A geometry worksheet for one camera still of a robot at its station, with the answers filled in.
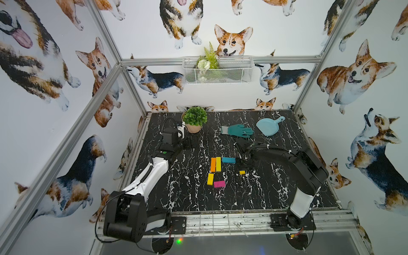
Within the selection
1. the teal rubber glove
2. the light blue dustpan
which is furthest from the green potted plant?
the light blue dustpan

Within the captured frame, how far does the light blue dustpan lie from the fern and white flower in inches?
20.8

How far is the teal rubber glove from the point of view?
1.09 meters

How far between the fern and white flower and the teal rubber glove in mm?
431

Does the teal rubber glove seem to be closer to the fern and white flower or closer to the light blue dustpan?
the light blue dustpan
